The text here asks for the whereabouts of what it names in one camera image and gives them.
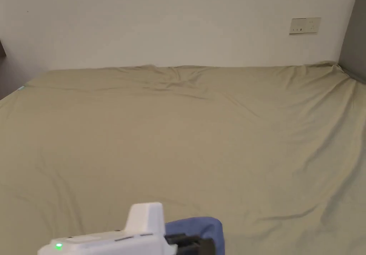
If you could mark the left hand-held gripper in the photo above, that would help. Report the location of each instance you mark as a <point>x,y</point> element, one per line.
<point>137,238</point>

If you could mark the blue garment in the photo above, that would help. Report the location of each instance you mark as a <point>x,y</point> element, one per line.
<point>211,226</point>

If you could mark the bed with beige sheet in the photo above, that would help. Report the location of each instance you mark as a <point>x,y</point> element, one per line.
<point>183,140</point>

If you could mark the grey padded headboard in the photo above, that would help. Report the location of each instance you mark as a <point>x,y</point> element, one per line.
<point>356,38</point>

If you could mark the beige wall socket panel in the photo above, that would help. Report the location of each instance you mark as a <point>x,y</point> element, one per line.
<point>304,26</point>

